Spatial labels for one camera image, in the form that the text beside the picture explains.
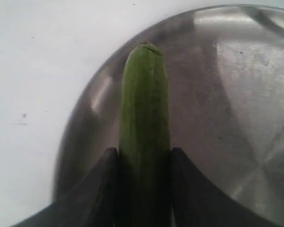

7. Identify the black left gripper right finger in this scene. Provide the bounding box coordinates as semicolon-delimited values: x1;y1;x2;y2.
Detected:
170;148;275;227

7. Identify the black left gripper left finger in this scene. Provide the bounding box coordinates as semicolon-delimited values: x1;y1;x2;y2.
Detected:
16;148;118;227

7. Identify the green cucumber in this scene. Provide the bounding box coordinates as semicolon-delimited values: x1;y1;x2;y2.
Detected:
119;43;170;214

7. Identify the round stainless steel plate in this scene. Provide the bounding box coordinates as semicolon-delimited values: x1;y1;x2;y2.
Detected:
53;4;284;227

